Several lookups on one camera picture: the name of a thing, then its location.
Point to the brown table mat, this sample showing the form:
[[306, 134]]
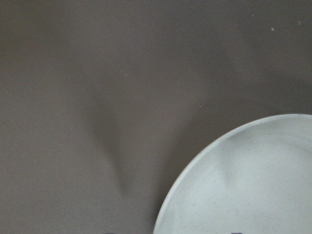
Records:
[[104, 102]]

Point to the round white plate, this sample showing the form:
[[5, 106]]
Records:
[[255, 179]]

